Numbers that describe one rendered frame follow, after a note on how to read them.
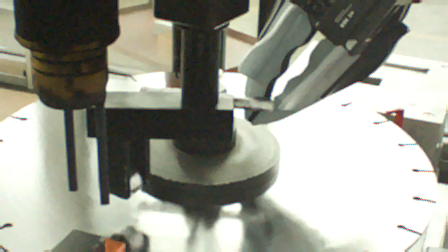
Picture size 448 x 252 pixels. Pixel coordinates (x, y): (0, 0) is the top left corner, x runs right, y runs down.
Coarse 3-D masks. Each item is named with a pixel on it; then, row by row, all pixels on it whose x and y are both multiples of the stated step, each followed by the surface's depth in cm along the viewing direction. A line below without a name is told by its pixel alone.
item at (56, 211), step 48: (336, 96) 64; (0, 144) 53; (48, 144) 54; (288, 144) 55; (336, 144) 55; (384, 144) 55; (0, 192) 47; (48, 192) 47; (96, 192) 48; (144, 192) 48; (240, 192) 48; (288, 192) 49; (336, 192) 49; (384, 192) 49; (432, 192) 49; (0, 240) 42; (48, 240) 43; (144, 240) 43; (192, 240) 43; (240, 240) 43; (288, 240) 44; (336, 240) 44; (384, 240) 44
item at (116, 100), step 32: (192, 64) 41; (128, 96) 43; (160, 96) 43; (192, 96) 41; (224, 96) 43; (128, 128) 42; (160, 128) 42; (192, 128) 42; (224, 128) 42; (128, 160) 43; (128, 192) 43
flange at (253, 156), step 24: (240, 120) 56; (168, 144) 52; (192, 144) 50; (216, 144) 50; (240, 144) 52; (264, 144) 53; (168, 168) 49; (192, 168) 49; (216, 168) 49; (240, 168) 49; (264, 168) 50; (192, 192) 48; (216, 192) 48
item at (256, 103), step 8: (144, 88) 51; (152, 88) 51; (160, 88) 51; (168, 88) 51; (224, 88) 50; (240, 96) 50; (248, 96) 50; (256, 96) 50; (240, 104) 50; (248, 104) 50; (256, 104) 50; (264, 104) 50; (272, 104) 50
